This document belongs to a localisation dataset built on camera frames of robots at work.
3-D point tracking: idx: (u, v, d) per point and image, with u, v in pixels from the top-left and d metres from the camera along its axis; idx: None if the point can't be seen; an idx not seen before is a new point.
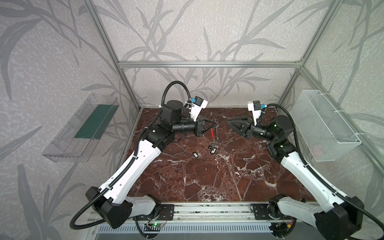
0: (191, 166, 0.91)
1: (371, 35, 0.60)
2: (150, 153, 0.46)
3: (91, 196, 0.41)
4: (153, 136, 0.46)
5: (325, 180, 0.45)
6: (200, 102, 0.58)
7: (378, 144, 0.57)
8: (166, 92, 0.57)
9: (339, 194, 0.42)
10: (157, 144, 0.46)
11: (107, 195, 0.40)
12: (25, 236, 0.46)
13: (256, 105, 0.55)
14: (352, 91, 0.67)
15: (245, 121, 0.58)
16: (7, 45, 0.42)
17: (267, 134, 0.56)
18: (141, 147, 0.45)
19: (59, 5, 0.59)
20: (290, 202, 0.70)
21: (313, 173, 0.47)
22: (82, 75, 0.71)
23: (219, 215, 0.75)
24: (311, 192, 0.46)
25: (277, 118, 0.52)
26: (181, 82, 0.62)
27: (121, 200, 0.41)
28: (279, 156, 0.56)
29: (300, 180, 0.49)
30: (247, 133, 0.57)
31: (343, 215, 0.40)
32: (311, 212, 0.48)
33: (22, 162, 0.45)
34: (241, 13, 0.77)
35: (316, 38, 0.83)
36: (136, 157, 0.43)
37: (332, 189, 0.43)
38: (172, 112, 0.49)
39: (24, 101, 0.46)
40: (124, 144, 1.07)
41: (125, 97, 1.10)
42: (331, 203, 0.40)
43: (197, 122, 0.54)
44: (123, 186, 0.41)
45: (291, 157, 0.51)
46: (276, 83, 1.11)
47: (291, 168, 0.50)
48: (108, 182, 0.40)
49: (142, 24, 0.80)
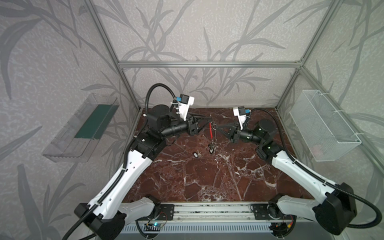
0: (191, 166, 0.91)
1: (370, 35, 0.60)
2: (139, 165, 0.44)
3: (80, 213, 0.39)
4: (144, 145, 0.45)
5: (314, 173, 0.46)
6: (186, 100, 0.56)
7: (378, 144, 0.57)
8: (148, 97, 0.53)
9: (329, 183, 0.43)
10: (147, 153, 0.44)
11: (97, 211, 0.43)
12: (25, 236, 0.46)
13: (240, 110, 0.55)
14: (352, 91, 0.67)
15: (232, 125, 0.62)
16: (7, 45, 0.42)
17: (254, 137, 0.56)
18: (130, 158, 0.43)
19: (59, 5, 0.59)
20: (289, 201, 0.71)
21: (302, 168, 0.49)
22: (82, 75, 0.71)
23: (219, 215, 0.75)
24: (306, 189, 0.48)
25: (261, 122, 0.55)
26: (164, 85, 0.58)
27: (112, 214, 0.40)
28: (269, 157, 0.58)
29: (292, 178, 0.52)
30: (234, 137, 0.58)
31: (337, 203, 0.41)
32: (310, 208, 0.49)
33: (22, 162, 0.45)
34: (241, 13, 0.77)
35: (316, 38, 0.83)
36: (126, 170, 0.42)
37: (322, 179, 0.45)
38: (157, 120, 0.45)
39: (24, 101, 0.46)
40: (124, 144, 1.07)
41: (124, 96, 1.10)
42: (323, 193, 0.41)
43: (187, 121, 0.52)
44: (112, 200, 0.39)
45: (280, 157, 0.54)
46: (276, 84, 1.11)
47: (283, 167, 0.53)
48: (97, 198, 0.39)
49: (142, 24, 0.80)
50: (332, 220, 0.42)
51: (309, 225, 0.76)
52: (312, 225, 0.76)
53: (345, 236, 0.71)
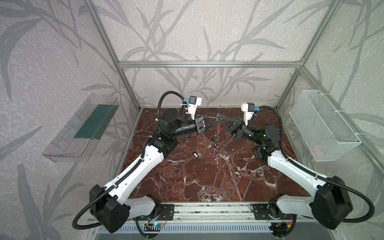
0: (191, 166, 0.91)
1: (370, 35, 0.60)
2: (155, 157, 0.50)
3: (94, 194, 0.41)
4: (159, 142, 0.51)
5: (306, 168, 0.48)
6: (195, 100, 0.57)
7: (378, 144, 0.57)
8: (161, 101, 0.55)
9: (320, 176, 0.45)
10: (162, 150, 0.50)
11: (112, 193, 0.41)
12: (25, 236, 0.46)
13: (250, 106, 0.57)
14: (352, 90, 0.67)
15: (237, 119, 0.60)
16: (7, 45, 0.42)
17: (254, 137, 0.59)
18: (147, 151, 0.49)
19: (59, 5, 0.59)
20: (288, 200, 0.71)
21: (294, 164, 0.51)
22: (82, 75, 0.71)
23: (219, 215, 0.75)
24: (301, 185, 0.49)
25: (267, 128, 0.54)
26: (175, 91, 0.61)
27: (124, 200, 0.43)
28: (264, 158, 0.62)
29: (287, 175, 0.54)
30: (238, 133, 0.59)
31: (329, 195, 0.42)
32: (307, 204, 0.50)
33: (22, 162, 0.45)
34: (241, 13, 0.77)
35: (316, 38, 0.83)
36: (142, 160, 0.47)
37: (313, 173, 0.46)
38: (168, 124, 0.50)
39: (24, 101, 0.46)
40: (124, 144, 1.07)
41: (125, 97, 1.10)
42: (315, 186, 0.43)
43: (195, 120, 0.56)
44: (127, 185, 0.43)
45: (274, 155, 0.56)
46: (276, 83, 1.11)
47: (277, 165, 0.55)
48: (114, 181, 0.42)
49: (142, 24, 0.80)
50: (327, 212, 0.42)
51: (309, 225, 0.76)
52: (312, 225, 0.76)
53: (345, 236, 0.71)
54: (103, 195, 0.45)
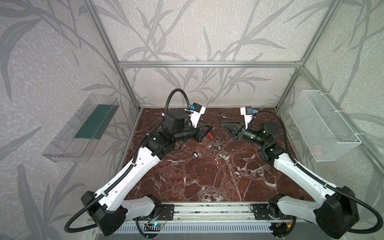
0: (191, 166, 0.91)
1: (370, 35, 0.60)
2: (148, 161, 0.45)
3: (86, 201, 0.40)
4: (154, 143, 0.46)
5: (315, 175, 0.47)
6: (199, 109, 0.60)
7: (378, 144, 0.57)
8: (170, 99, 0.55)
9: (329, 185, 0.44)
10: (156, 153, 0.46)
11: (102, 201, 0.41)
12: (25, 236, 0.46)
13: (247, 109, 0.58)
14: (352, 91, 0.67)
15: (237, 124, 0.63)
16: (7, 44, 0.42)
17: (257, 138, 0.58)
18: (140, 154, 0.45)
19: (59, 5, 0.59)
20: (290, 201, 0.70)
21: (302, 170, 0.49)
22: (82, 75, 0.71)
23: (219, 215, 0.75)
24: (309, 193, 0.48)
25: (265, 124, 0.56)
26: (181, 90, 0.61)
27: (116, 206, 0.44)
28: (271, 159, 0.59)
29: (293, 180, 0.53)
30: (238, 135, 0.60)
31: (337, 206, 0.41)
32: (311, 210, 0.49)
33: (22, 162, 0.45)
34: (241, 13, 0.77)
35: (316, 38, 0.83)
36: (134, 165, 0.43)
37: (322, 182, 0.45)
38: (174, 120, 0.49)
39: (24, 101, 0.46)
40: (124, 144, 1.07)
41: (124, 96, 1.10)
42: (323, 195, 0.41)
43: (198, 128, 0.57)
44: (118, 193, 0.41)
45: (282, 159, 0.54)
46: (276, 83, 1.11)
47: (284, 169, 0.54)
48: (103, 188, 0.40)
49: (142, 24, 0.80)
50: (333, 223, 0.41)
51: (309, 225, 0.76)
52: (312, 225, 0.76)
53: (345, 236, 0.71)
54: (95, 202, 0.44)
